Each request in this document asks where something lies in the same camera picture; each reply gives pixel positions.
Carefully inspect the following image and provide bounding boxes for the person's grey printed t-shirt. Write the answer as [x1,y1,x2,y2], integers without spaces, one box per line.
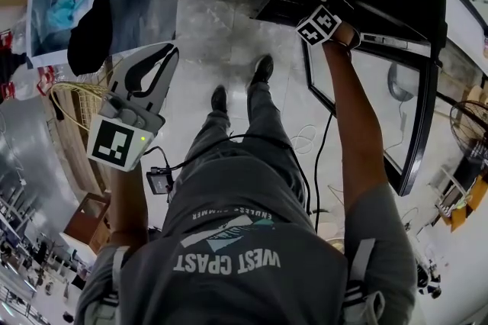
[75,156,419,325]

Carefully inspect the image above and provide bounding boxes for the grey backpack strap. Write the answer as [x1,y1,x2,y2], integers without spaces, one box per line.
[99,245,133,313]
[342,238,386,313]

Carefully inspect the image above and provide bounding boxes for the small black screen device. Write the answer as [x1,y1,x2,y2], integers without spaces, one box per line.
[146,166,175,196]

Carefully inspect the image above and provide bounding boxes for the stack of wooden boards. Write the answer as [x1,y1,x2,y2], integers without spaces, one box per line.
[40,86,112,195]

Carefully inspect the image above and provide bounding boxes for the left grey backpack strap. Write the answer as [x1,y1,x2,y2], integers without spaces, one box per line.
[99,245,133,313]

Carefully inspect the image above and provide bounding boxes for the person's left black shoe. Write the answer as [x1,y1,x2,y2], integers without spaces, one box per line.
[210,84,229,115]

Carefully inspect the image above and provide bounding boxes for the person's left forearm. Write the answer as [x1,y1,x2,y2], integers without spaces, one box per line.
[108,166,150,247]

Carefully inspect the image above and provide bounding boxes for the black cabinet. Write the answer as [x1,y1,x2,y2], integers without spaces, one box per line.
[249,0,450,198]

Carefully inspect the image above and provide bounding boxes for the white coiled cable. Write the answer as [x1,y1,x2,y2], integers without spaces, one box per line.
[291,124,318,156]

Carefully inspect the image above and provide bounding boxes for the right grey backpack strap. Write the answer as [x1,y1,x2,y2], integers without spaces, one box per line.
[342,238,386,313]

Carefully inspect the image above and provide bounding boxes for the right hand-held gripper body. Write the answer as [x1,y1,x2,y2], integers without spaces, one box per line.
[296,5,343,47]

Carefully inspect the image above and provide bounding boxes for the person's black shoe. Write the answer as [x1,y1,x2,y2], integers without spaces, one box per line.
[210,84,229,115]
[246,53,275,88]

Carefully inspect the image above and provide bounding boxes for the black device cable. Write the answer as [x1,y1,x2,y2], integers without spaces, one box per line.
[140,134,310,218]

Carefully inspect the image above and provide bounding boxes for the gold wire basket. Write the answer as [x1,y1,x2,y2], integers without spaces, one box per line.
[50,80,112,134]

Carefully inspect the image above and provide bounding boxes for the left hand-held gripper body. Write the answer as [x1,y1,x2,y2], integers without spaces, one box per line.
[86,91,167,172]

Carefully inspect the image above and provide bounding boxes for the person's right black shoe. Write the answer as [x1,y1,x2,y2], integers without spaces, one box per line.
[246,53,275,88]

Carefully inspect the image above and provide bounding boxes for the black floor fan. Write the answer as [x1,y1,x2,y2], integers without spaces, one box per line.
[387,62,488,161]

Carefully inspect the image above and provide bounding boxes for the person's grey trousers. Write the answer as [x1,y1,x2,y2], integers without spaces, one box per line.
[173,81,307,202]

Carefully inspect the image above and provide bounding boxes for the person's right forearm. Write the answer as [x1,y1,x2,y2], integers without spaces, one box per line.
[323,21,385,211]

